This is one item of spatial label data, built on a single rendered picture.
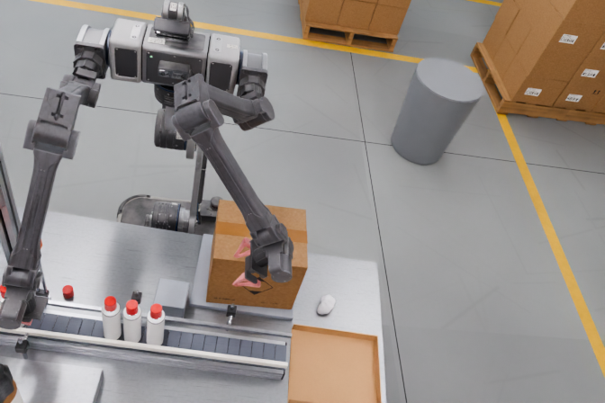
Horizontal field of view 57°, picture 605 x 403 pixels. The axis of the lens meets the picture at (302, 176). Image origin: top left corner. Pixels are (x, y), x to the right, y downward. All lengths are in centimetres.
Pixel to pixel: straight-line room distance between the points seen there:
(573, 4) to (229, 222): 319
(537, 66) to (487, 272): 175
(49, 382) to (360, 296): 107
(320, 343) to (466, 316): 151
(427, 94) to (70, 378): 262
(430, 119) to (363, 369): 208
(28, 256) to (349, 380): 107
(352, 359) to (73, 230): 109
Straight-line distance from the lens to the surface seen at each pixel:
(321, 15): 476
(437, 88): 363
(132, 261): 209
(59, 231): 218
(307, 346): 198
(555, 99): 493
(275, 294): 192
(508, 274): 367
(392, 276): 330
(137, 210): 298
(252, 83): 177
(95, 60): 181
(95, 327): 191
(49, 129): 139
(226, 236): 181
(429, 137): 380
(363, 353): 203
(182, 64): 181
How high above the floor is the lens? 257
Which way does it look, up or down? 46 degrees down
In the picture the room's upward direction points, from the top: 17 degrees clockwise
